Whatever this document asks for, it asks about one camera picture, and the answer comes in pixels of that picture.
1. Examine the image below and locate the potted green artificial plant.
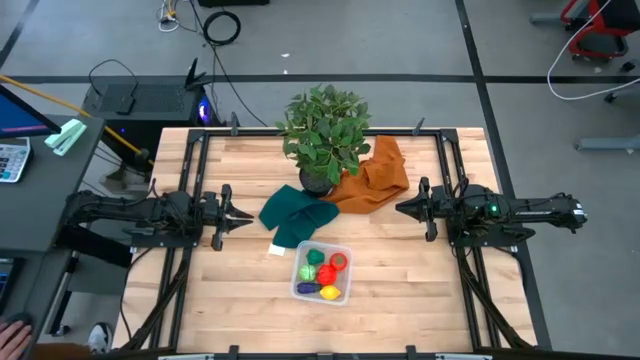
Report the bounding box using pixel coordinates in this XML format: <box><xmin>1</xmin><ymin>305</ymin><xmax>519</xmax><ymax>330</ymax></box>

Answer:
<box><xmin>274</xmin><ymin>83</ymin><xmax>374</xmax><ymax>198</ymax></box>

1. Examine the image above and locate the yellow pole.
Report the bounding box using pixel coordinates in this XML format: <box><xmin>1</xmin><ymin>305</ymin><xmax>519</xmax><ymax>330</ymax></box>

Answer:
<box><xmin>0</xmin><ymin>73</ymin><xmax>155</xmax><ymax>167</ymax></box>

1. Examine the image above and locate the coiled black cable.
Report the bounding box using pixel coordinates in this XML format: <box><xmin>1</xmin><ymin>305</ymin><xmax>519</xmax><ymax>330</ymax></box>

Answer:
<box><xmin>201</xmin><ymin>9</ymin><xmax>243</xmax><ymax>48</ymax></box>

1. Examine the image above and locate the mint green stapler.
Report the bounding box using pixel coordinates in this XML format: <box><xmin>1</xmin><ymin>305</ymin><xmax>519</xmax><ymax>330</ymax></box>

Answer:
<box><xmin>43</xmin><ymin>117</ymin><xmax>89</xmax><ymax>158</ymax></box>

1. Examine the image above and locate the black computer tower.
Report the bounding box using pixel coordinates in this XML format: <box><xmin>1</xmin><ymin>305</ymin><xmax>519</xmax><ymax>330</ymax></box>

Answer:
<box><xmin>81</xmin><ymin>74</ymin><xmax>222</xmax><ymax>151</ymax></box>

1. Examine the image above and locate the orange cloth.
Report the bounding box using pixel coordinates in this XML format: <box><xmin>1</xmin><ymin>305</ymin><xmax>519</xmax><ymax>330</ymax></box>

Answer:
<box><xmin>319</xmin><ymin>134</ymin><xmax>412</xmax><ymax>216</ymax></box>

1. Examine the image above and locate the red and black chair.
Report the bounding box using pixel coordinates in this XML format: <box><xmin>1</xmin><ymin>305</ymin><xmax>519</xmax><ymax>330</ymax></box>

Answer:
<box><xmin>559</xmin><ymin>0</ymin><xmax>640</xmax><ymax>62</ymax></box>

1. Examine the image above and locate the grey desk calculator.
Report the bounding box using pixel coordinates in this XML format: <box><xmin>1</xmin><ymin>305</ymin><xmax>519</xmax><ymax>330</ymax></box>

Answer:
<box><xmin>0</xmin><ymin>135</ymin><xmax>33</xmax><ymax>184</ymax></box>

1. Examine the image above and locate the computer monitor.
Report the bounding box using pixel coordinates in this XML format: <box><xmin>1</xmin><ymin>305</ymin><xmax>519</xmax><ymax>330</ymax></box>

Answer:
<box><xmin>0</xmin><ymin>82</ymin><xmax>64</xmax><ymax>141</ymax></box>

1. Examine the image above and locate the black computer mouse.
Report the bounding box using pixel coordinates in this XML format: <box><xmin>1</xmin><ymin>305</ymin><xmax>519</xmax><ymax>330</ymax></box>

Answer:
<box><xmin>2</xmin><ymin>311</ymin><xmax>35</xmax><ymax>332</ymax></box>

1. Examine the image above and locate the clear plastic tupperware container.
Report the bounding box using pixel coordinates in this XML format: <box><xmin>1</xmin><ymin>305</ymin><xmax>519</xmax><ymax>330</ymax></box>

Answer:
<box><xmin>289</xmin><ymin>239</ymin><xmax>354</xmax><ymax>307</ymax></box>

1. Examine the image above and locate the dark green cloth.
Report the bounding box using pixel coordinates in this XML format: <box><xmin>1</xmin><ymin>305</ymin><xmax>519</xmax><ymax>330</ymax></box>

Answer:
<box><xmin>257</xmin><ymin>183</ymin><xmax>342</xmax><ymax>258</ymax></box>

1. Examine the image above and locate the person's shoe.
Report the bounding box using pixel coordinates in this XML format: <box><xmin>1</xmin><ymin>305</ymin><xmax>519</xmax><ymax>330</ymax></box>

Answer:
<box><xmin>86</xmin><ymin>321</ymin><xmax>114</xmax><ymax>356</ymax></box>

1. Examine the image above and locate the black wifi antenna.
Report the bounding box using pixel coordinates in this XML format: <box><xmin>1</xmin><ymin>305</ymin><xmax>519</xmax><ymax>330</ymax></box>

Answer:
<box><xmin>183</xmin><ymin>56</ymin><xmax>215</xmax><ymax>92</ymax></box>

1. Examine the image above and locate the black desk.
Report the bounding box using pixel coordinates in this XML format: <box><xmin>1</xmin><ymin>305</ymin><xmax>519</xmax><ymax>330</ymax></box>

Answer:
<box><xmin>0</xmin><ymin>113</ymin><xmax>107</xmax><ymax>254</ymax></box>

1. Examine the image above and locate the red bell pepper toy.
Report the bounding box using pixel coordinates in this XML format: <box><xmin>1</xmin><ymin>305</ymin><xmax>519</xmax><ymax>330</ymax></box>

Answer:
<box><xmin>316</xmin><ymin>263</ymin><xmax>339</xmax><ymax>287</ymax></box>

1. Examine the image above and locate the white floor cable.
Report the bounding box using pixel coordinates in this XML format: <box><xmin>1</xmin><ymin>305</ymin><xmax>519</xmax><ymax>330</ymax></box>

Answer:
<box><xmin>545</xmin><ymin>0</ymin><xmax>640</xmax><ymax>102</ymax></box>

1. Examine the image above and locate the grey chair base leg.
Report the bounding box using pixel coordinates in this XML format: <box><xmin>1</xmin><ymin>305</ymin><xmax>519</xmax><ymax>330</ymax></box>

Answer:
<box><xmin>574</xmin><ymin>133</ymin><xmax>640</xmax><ymax>153</ymax></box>

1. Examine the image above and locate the person's hand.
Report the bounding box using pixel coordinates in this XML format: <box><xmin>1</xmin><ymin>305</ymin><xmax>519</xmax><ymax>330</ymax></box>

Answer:
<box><xmin>0</xmin><ymin>319</ymin><xmax>33</xmax><ymax>360</ymax></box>

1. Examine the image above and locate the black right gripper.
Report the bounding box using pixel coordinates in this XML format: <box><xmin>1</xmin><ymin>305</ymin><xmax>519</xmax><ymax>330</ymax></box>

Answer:
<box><xmin>395</xmin><ymin>175</ymin><xmax>455</xmax><ymax>244</ymax></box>

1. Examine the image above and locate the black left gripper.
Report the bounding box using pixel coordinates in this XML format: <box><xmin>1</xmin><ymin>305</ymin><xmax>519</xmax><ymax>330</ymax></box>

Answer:
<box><xmin>198</xmin><ymin>183</ymin><xmax>255</xmax><ymax>253</ymax></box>

